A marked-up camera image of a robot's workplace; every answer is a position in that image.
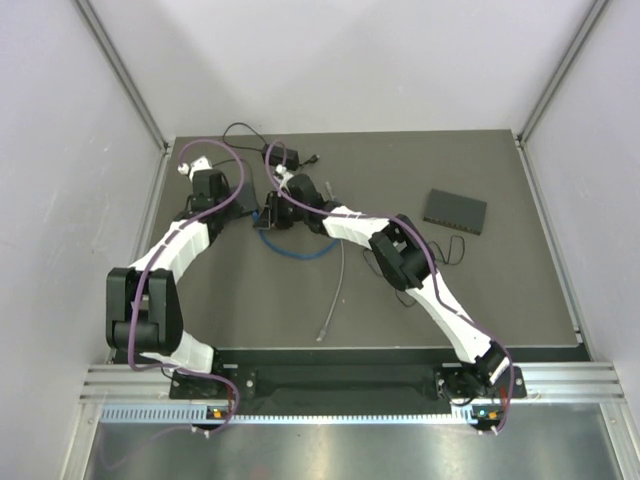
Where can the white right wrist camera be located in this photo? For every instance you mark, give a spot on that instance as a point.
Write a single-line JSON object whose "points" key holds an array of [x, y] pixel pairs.
{"points": [[282, 176]]}

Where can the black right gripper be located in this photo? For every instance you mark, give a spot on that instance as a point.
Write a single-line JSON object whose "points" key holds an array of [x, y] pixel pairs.
{"points": [[274, 202]]}

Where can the aluminium right corner post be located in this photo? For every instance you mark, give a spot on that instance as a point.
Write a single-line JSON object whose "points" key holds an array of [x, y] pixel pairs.
{"points": [[566, 62]]}

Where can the black left power adapter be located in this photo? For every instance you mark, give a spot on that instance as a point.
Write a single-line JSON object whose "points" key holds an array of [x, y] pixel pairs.
{"points": [[280, 156]]}

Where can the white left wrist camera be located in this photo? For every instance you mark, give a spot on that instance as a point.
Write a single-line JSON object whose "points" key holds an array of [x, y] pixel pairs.
{"points": [[190, 169]]}

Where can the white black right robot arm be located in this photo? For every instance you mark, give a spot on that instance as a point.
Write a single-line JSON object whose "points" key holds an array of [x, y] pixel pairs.
{"points": [[407, 264]]}

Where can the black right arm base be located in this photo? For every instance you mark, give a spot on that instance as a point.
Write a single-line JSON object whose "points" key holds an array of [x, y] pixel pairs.
{"points": [[459, 383]]}

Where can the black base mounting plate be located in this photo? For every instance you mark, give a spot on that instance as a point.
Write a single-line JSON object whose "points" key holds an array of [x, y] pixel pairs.
{"points": [[262, 382]]}

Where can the grey slotted cable duct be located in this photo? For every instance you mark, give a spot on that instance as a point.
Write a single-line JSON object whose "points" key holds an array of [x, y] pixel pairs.
{"points": [[205, 414]]}

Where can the aluminium left corner post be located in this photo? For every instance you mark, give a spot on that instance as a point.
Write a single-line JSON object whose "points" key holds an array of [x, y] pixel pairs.
{"points": [[126, 81]]}

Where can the aluminium corner post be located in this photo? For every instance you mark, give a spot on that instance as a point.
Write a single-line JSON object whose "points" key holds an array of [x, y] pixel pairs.
{"points": [[566, 62], [126, 81]]}

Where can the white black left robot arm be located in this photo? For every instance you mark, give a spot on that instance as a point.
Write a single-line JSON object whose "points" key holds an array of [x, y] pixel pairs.
{"points": [[143, 312]]}

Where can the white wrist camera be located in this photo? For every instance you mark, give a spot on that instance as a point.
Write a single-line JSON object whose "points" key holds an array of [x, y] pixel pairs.
{"points": [[190, 169], [282, 176]]}

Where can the aluminium frame rail front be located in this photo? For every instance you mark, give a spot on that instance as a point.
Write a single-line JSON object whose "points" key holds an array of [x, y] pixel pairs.
{"points": [[550, 382]]}

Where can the black network switch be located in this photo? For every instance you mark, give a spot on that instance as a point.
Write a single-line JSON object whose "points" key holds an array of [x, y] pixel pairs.
{"points": [[455, 211], [245, 203]]}

